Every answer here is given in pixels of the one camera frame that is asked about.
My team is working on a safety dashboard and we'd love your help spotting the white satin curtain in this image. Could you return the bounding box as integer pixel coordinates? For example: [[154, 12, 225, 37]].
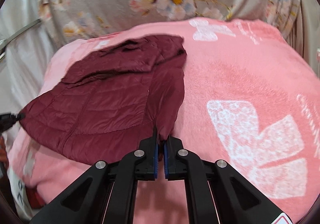
[[1, 0, 63, 113]]

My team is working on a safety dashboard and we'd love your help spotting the maroon quilted puffer jacket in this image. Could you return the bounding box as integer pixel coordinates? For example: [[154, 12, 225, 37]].
[[20, 35, 187, 165]]

